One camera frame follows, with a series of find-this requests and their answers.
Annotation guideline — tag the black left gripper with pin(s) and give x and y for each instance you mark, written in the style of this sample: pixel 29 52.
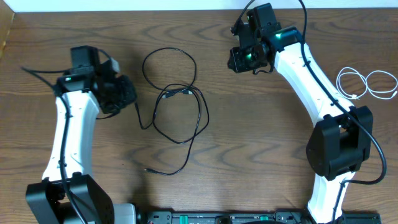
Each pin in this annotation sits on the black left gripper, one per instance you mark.
pixel 130 93

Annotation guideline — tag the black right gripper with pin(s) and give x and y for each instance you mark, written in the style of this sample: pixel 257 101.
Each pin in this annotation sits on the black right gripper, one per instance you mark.
pixel 239 66

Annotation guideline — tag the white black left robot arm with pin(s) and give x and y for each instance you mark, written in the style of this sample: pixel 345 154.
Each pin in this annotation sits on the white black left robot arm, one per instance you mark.
pixel 68 192

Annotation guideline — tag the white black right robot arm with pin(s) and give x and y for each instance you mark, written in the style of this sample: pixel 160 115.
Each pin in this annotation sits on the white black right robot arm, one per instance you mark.
pixel 341 138

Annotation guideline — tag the cardboard panel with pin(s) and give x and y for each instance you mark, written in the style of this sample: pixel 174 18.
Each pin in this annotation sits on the cardboard panel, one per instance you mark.
pixel 6 20

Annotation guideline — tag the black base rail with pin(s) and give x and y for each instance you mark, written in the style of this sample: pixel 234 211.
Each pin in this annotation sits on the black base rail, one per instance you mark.
pixel 278 217

